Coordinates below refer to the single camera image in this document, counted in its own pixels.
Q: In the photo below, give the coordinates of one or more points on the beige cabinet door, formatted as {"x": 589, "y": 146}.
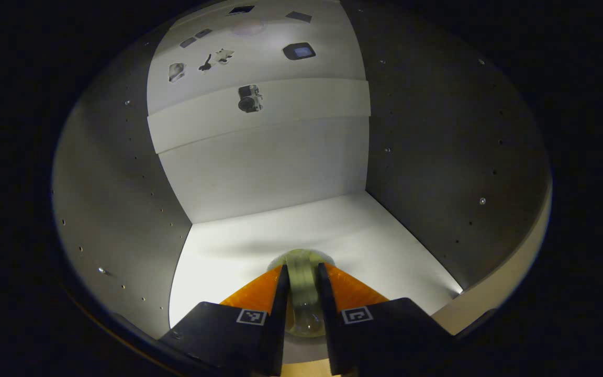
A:
{"x": 500, "y": 283}

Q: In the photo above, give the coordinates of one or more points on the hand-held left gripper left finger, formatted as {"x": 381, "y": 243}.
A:
{"x": 280, "y": 314}

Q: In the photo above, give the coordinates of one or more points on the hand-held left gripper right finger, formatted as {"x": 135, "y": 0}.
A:
{"x": 327, "y": 314}

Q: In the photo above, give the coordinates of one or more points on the clear glass bottle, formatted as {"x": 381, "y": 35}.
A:
{"x": 304, "y": 283}

